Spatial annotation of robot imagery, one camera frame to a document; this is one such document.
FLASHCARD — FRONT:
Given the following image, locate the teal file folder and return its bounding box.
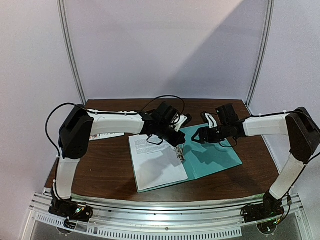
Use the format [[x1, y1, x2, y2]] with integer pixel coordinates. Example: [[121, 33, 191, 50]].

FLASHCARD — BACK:
[[132, 123, 243, 193]]

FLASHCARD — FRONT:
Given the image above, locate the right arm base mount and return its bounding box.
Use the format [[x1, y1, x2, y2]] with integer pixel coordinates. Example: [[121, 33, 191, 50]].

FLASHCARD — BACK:
[[240, 192, 292, 226]]

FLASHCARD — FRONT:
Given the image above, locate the aluminium mounting rail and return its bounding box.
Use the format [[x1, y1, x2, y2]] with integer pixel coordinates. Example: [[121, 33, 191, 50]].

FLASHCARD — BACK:
[[21, 188, 313, 240]]

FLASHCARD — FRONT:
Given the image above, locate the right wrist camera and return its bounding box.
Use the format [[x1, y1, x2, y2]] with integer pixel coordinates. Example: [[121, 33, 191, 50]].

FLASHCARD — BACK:
[[200, 111, 218, 129]]

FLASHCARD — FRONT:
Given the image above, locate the right aluminium wall post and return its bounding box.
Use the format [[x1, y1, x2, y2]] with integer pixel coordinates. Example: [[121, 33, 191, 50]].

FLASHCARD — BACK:
[[245, 0, 275, 108]]

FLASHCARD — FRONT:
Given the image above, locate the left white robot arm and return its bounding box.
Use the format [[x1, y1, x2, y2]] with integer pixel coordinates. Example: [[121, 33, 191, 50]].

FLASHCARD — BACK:
[[52, 102, 190, 217]]

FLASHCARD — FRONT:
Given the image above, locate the left aluminium wall post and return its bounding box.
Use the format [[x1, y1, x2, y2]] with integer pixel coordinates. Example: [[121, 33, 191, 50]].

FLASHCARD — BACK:
[[57, 0, 87, 105]]

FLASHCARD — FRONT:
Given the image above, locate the white printed paper sheet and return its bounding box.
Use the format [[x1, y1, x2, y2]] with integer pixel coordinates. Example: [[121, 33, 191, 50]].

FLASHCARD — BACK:
[[128, 135, 188, 193]]

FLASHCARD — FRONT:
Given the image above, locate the aluminium wall post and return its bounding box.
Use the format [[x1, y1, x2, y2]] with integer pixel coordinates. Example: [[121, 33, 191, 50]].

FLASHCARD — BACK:
[[245, 0, 275, 108], [57, 0, 87, 105]]

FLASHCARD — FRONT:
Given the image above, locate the colourful printed leaflet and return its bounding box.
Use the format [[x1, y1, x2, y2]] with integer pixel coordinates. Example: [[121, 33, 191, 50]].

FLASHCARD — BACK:
[[89, 132, 125, 141]]

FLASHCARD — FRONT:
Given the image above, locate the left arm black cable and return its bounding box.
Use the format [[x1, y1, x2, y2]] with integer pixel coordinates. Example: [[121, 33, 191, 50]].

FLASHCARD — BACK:
[[44, 94, 186, 161]]

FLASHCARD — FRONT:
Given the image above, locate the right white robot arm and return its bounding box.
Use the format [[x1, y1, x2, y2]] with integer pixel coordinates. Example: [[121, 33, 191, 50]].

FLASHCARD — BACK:
[[191, 103, 320, 218]]

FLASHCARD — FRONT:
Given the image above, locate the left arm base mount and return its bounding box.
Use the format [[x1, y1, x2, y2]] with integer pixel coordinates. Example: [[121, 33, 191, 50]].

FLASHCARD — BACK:
[[48, 194, 93, 230]]

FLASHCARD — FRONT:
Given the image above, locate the chrome folder clip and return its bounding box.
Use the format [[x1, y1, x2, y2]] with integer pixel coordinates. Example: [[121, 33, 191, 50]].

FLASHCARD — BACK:
[[175, 146, 185, 162]]

